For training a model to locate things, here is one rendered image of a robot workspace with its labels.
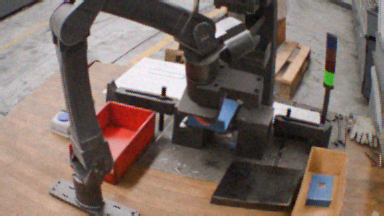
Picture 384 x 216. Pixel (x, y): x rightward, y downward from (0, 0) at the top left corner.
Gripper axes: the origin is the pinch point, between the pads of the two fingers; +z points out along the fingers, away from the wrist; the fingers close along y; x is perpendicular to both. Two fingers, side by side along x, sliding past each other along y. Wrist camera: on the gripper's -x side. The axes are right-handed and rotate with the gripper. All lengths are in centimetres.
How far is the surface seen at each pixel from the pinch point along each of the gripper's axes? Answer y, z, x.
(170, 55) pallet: 192, 226, 88
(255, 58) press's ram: 12.8, -5.8, -7.0
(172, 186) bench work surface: -13.6, 4.3, 2.6
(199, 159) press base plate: -2.2, 11.2, 0.9
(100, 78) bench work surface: 23, 27, 38
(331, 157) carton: 1.2, 6.7, -31.1
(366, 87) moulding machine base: 219, 230, -91
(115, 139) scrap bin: -3.3, 10.2, 19.3
